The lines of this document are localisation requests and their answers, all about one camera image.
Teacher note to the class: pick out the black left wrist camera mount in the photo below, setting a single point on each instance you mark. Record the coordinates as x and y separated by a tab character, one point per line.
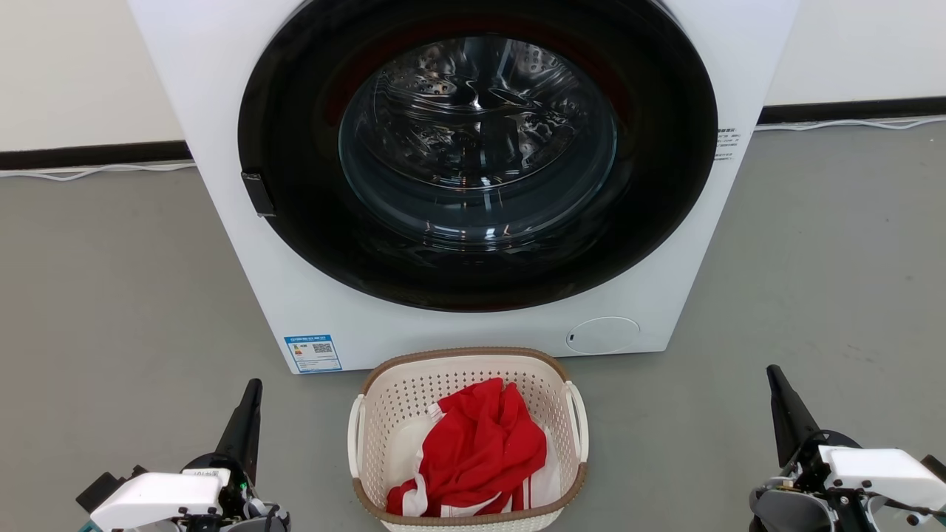
96	490

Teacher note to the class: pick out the small printed text sticker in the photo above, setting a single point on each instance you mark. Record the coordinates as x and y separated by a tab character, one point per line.
726	144

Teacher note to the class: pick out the red and white garment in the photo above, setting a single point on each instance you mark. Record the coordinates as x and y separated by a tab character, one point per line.
480	451

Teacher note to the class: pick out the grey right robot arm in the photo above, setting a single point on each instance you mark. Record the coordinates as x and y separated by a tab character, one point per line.
783	511

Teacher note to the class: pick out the black round washing machine door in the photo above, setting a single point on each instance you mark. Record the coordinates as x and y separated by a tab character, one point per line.
295	222

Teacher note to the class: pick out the white washing machine body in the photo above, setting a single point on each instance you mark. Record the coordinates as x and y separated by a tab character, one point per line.
222	74

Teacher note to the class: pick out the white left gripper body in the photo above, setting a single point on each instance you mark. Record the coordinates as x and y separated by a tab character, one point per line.
155	495

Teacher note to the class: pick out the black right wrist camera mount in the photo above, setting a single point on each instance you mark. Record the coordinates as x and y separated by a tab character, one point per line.
937	468

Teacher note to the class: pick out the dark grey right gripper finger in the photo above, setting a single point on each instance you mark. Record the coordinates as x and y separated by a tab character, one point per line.
791	421

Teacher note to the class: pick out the cream perforated laundry basket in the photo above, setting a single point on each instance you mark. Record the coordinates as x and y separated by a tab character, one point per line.
403	406

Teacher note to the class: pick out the black baseboard strip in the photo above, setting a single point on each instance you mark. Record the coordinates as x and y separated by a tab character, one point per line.
74	156
850	111

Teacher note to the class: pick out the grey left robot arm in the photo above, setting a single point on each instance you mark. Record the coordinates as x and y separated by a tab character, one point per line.
259	522

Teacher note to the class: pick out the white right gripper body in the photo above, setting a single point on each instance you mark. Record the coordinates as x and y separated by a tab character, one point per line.
887	469

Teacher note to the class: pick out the blue energy label sticker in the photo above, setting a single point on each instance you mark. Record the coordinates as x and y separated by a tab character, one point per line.
313	354

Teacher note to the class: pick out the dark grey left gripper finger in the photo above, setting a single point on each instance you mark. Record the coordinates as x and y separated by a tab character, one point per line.
242	432

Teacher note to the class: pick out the round white filter cover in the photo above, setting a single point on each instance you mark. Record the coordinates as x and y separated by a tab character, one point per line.
603	335

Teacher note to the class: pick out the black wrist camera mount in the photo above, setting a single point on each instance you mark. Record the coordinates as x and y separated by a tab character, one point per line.
96	490
937	468

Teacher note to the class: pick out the steel washing machine drum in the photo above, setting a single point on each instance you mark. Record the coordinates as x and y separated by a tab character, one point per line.
473	111

